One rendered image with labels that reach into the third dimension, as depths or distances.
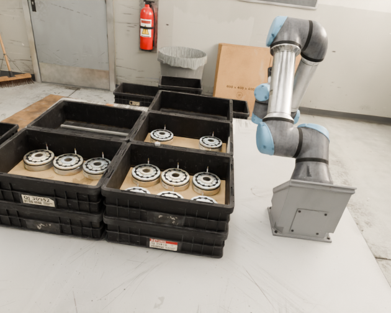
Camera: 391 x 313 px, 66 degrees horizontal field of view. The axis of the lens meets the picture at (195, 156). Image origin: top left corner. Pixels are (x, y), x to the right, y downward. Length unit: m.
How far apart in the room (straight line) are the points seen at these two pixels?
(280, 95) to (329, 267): 0.62
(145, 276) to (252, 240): 0.40
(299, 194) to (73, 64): 3.75
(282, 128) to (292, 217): 0.32
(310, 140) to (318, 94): 3.21
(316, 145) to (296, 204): 0.22
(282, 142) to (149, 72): 3.20
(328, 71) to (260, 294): 3.57
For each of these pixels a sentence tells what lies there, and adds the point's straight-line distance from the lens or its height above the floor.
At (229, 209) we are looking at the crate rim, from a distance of 0.90.
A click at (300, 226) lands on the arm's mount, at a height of 0.76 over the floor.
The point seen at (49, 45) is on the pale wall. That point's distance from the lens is 4.48.
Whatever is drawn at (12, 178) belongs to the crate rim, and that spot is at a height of 0.92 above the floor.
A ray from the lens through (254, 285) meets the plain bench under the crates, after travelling 1.03.
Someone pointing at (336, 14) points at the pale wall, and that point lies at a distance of 4.16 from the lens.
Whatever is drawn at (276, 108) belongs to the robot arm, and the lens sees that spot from 1.16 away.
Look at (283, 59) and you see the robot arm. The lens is 1.23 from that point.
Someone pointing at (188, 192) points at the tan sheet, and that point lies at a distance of 1.08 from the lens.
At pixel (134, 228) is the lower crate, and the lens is 1.02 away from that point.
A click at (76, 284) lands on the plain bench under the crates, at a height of 0.70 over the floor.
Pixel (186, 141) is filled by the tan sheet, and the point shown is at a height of 0.83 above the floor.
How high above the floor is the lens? 1.50
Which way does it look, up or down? 31 degrees down
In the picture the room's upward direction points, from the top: 7 degrees clockwise
